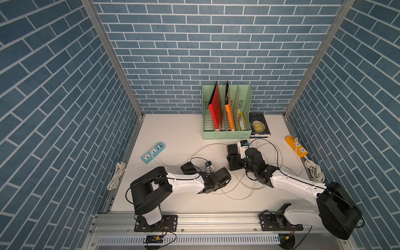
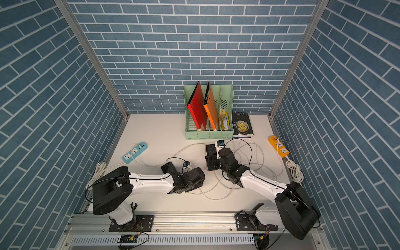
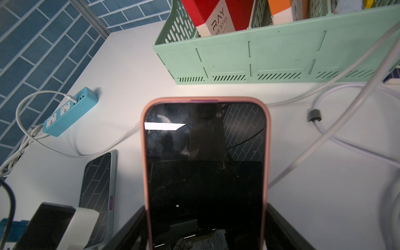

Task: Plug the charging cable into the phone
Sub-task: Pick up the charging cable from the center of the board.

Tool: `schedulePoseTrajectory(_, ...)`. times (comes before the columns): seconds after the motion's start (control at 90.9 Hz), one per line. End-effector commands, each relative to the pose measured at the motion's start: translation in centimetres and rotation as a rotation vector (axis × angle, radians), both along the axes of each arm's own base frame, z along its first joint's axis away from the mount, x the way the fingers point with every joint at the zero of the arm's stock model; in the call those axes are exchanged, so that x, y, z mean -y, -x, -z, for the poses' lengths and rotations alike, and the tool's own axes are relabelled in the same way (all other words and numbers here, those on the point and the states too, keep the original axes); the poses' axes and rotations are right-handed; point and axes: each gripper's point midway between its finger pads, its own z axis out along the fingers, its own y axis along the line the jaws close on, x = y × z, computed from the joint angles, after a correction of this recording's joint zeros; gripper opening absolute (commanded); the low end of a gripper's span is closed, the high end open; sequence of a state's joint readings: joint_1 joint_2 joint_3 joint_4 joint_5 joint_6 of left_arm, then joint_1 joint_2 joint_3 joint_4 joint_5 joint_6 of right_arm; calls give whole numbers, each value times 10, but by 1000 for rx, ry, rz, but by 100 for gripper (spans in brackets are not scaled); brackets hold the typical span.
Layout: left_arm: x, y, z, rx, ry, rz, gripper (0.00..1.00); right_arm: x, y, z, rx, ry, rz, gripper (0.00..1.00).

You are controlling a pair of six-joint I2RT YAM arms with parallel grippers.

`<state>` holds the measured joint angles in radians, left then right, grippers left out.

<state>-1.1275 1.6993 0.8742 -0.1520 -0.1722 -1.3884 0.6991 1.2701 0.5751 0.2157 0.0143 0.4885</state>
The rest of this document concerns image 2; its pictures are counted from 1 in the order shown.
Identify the green file organizer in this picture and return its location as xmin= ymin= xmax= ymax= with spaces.
xmin=184 ymin=84 xmax=233 ymax=140

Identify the yellow item in organizer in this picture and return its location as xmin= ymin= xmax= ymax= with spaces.
xmin=220 ymin=109 xmax=230 ymax=131

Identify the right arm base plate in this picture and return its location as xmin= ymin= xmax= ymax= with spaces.
xmin=234 ymin=213 xmax=279 ymax=231

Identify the teal power strip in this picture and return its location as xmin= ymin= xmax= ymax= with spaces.
xmin=121 ymin=142 xmax=148 ymax=164

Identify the coiled white power cord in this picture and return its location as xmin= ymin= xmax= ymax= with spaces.
xmin=285 ymin=157 xmax=304 ymax=184

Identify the phone with pink case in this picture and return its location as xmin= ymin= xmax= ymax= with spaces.
xmin=206 ymin=144 xmax=217 ymax=156

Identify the orange folder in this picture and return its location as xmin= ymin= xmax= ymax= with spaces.
xmin=203 ymin=82 xmax=219 ymax=131

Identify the orange power strip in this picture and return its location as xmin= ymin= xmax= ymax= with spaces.
xmin=268 ymin=135 xmax=290 ymax=158

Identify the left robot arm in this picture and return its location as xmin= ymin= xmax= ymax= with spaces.
xmin=90 ymin=162 xmax=205 ymax=226

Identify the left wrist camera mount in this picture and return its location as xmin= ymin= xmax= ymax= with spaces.
xmin=182 ymin=161 xmax=192 ymax=173

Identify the white power cord left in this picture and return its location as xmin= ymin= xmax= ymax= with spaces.
xmin=85 ymin=160 xmax=126 ymax=191

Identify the black book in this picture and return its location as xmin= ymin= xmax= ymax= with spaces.
xmin=232 ymin=112 xmax=254 ymax=138

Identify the red folder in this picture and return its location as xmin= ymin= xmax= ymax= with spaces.
xmin=187 ymin=81 xmax=208 ymax=131

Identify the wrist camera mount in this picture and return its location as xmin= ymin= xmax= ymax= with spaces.
xmin=182 ymin=161 xmax=192 ymax=173
xmin=215 ymin=140 xmax=225 ymax=154

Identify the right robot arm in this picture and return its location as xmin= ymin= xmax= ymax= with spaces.
xmin=205 ymin=144 xmax=321 ymax=240

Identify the white charging cable bundle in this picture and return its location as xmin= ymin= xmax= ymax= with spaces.
xmin=187 ymin=137 xmax=285 ymax=201

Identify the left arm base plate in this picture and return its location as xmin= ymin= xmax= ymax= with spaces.
xmin=108 ymin=215 xmax=155 ymax=232

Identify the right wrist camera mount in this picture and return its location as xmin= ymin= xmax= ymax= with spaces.
xmin=215 ymin=140 xmax=225 ymax=154

